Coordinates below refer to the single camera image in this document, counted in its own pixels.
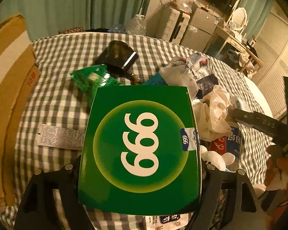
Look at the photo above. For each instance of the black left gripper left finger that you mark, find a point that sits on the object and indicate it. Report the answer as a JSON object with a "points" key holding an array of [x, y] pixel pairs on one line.
{"points": [[37, 209]]}

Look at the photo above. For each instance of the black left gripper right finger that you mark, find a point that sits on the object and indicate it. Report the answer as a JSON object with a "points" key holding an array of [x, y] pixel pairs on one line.
{"points": [[242, 209]]}

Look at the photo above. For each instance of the green 999 medicine box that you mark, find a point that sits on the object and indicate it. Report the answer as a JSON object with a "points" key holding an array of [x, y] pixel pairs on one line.
{"points": [[141, 152]]}

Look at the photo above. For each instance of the green snack packet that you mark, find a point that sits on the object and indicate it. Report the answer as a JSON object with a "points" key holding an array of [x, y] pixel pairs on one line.
{"points": [[89, 79]]}

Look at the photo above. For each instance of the black glossy box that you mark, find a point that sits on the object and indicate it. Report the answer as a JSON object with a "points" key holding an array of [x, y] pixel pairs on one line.
{"points": [[118, 57]]}

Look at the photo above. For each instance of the person right hand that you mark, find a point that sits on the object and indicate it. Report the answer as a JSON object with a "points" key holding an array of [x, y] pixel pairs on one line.
{"points": [[276, 176]]}

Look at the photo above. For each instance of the white plush toy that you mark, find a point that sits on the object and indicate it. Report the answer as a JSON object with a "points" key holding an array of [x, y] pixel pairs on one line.
{"points": [[214, 158]]}

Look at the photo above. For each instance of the white snack packet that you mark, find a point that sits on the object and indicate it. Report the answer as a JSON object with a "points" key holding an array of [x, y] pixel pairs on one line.
{"points": [[175, 221]]}

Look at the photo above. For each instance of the white printed tube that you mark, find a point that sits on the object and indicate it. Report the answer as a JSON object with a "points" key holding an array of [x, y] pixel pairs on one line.
{"points": [[60, 138]]}

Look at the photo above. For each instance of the crumpled white plastic bag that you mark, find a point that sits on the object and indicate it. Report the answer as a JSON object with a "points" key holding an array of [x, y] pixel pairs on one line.
{"points": [[210, 114]]}

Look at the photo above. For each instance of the checkered bed sheet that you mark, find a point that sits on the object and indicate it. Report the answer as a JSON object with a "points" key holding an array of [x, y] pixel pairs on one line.
{"points": [[56, 101]]}

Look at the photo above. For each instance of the wooden desk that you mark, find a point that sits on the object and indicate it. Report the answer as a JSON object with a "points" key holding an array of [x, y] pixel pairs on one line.
{"points": [[220, 33]]}

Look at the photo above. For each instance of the crumpled silver foil bag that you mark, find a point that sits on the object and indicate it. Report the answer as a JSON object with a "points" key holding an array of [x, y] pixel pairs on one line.
{"points": [[195, 73]]}

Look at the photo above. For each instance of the white round mirror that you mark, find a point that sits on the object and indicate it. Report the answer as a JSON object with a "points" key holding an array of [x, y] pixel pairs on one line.
{"points": [[239, 18]]}

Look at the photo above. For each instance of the grey mini fridge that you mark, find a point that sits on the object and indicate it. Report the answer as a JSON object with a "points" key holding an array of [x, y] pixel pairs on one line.
{"points": [[199, 30]]}

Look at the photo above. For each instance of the teal blue pouch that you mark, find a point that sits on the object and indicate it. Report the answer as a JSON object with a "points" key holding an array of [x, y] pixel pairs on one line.
{"points": [[155, 80]]}

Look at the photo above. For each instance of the brown cardboard box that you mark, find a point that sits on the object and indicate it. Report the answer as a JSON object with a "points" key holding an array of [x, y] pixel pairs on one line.
{"points": [[18, 75]]}

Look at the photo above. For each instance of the white suitcase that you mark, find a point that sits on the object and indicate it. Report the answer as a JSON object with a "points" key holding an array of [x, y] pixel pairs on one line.
{"points": [[172, 25]]}

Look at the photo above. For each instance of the large clear water jug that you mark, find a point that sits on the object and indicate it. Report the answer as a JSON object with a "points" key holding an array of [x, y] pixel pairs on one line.
{"points": [[136, 25]]}

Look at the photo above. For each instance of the patterned brown bag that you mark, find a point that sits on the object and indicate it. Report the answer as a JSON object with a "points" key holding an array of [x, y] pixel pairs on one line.
{"points": [[72, 30]]}

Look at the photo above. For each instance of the pack of water bottles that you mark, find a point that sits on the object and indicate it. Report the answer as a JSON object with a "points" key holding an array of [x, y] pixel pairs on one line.
{"points": [[117, 28]]}

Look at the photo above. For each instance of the green curtain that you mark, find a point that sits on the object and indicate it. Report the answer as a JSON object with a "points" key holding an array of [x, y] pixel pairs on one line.
{"points": [[47, 17]]}

